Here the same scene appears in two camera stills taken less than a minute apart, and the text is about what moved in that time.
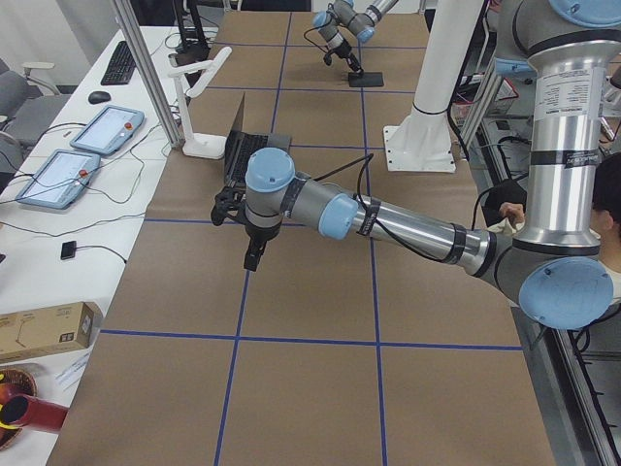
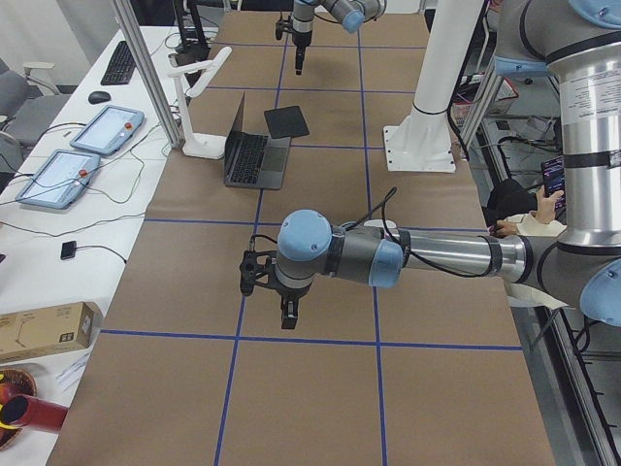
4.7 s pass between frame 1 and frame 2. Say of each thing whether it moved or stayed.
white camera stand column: stayed
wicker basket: stayed
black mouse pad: moved
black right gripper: moved
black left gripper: moved
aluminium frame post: stayed
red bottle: stayed
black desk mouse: stayed
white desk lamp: stayed
